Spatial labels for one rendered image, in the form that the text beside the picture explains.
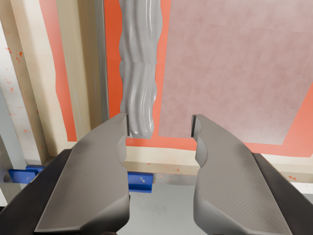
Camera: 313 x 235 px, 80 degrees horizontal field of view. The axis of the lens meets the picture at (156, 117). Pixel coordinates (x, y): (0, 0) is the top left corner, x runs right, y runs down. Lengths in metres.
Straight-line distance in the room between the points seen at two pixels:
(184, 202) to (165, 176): 1.74
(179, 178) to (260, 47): 0.33
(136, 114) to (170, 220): 2.11
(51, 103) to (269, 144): 0.51
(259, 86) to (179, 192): 1.76
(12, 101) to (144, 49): 0.28
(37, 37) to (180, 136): 0.35
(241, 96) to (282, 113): 0.11
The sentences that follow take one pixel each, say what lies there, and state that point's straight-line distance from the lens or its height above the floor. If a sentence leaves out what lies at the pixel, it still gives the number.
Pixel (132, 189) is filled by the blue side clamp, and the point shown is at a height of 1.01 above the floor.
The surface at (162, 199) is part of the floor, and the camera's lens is 2.16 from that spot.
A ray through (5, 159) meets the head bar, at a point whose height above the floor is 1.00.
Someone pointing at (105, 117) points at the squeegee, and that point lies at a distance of 0.39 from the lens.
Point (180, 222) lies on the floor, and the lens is 2.49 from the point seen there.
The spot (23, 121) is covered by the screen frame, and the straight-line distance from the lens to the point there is 0.48.
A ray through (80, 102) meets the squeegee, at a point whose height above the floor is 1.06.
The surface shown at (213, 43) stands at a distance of 0.39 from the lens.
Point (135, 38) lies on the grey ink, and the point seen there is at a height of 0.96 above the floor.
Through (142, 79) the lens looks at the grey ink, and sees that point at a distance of 0.38.
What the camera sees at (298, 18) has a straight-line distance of 0.44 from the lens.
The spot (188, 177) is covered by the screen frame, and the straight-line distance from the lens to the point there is 0.49.
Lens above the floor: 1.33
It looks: 61 degrees down
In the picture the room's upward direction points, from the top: 179 degrees counter-clockwise
